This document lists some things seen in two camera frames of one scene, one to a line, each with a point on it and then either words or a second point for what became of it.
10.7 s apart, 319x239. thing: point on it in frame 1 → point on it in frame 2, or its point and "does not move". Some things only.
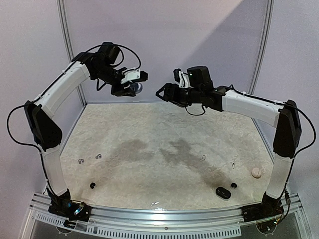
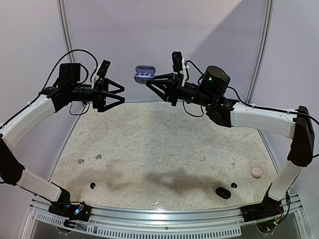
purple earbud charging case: x=136 y=86 → x=144 y=73
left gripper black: x=123 y=91 → x=98 y=96
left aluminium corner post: x=79 y=88 does not move
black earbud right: x=234 y=185 does not move
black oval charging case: x=223 y=193 does not move
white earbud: x=204 y=156 does not move
